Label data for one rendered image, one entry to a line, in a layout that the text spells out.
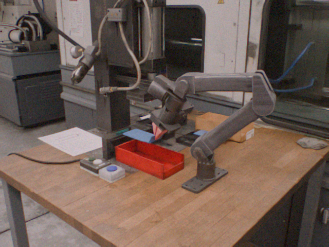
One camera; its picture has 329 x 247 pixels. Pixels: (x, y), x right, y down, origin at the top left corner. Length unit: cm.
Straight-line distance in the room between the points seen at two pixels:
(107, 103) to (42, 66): 298
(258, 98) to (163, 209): 43
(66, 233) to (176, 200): 155
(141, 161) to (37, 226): 155
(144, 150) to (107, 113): 34
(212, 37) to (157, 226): 131
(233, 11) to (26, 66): 305
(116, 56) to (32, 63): 303
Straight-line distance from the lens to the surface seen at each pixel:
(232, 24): 194
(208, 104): 206
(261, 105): 104
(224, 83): 106
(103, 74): 161
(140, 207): 106
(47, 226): 265
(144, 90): 144
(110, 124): 164
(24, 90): 449
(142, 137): 128
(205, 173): 117
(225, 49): 197
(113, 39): 152
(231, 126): 110
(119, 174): 121
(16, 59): 441
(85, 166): 129
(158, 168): 120
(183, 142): 149
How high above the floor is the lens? 147
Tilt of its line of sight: 20 degrees down
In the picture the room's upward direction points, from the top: straight up
